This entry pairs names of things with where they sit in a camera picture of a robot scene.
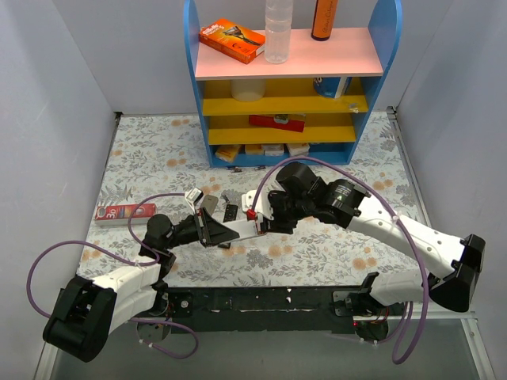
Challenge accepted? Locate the white remote control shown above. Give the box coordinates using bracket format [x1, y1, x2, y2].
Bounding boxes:
[223, 219, 261, 241]

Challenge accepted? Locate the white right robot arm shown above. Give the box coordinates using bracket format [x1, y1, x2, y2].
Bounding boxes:
[252, 157, 486, 315]

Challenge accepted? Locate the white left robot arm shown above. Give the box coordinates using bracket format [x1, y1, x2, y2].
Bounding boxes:
[43, 208, 245, 362]

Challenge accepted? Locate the grey remote control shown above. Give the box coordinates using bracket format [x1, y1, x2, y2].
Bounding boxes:
[200, 194, 219, 215]

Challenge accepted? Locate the white tissue pack right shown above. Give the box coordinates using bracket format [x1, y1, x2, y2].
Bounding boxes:
[286, 143, 310, 157]

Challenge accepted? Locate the red toothpaste box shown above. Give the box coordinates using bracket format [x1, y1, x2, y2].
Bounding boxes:
[94, 203, 157, 226]

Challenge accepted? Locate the white tissue pack middle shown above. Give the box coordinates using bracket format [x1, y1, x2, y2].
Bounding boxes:
[261, 144, 284, 157]

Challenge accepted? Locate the floral table mat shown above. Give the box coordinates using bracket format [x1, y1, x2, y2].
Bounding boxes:
[97, 112, 426, 287]

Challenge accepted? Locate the red flat box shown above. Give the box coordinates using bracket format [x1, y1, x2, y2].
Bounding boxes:
[248, 114, 306, 133]

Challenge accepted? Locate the yellow tissue pack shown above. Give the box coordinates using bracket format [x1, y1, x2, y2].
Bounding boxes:
[215, 144, 242, 163]

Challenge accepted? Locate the blue shelf unit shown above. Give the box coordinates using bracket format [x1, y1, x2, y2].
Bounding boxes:
[183, 1, 402, 168]

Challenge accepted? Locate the small clip on shelf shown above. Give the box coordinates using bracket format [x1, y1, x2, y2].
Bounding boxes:
[349, 103, 359, 113]

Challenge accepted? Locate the blue white can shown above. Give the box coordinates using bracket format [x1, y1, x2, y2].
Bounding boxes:
[313, 76, 352, 99]

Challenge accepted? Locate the white plastic cup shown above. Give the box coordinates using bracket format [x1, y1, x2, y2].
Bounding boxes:
[231, 79, 266, 102]

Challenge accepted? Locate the orange razor box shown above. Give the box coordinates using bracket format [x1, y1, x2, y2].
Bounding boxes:
[199, 18, 265, 64]

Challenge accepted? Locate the clear plastic bottle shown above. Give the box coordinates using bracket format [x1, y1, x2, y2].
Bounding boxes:
[265, 0, 294, 64]

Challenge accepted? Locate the orange cologne bottle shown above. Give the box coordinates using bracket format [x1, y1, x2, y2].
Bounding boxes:
[311, 0, 339, 41]

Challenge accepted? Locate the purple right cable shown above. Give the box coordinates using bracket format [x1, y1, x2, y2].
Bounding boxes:
[251, 157, 430, 365]

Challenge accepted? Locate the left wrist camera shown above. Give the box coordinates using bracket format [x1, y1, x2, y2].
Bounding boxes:
[184, 188, 204, 214]

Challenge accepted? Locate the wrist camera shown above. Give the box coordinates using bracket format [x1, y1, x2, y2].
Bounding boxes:
[240, 189, 273, 222]
[184, 188, 204, 214]

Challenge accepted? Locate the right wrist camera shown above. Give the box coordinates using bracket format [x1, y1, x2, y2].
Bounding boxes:
[240, 189, 273, 222]

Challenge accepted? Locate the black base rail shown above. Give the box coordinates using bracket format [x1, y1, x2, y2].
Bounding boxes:
[167, 286, 384, 334]

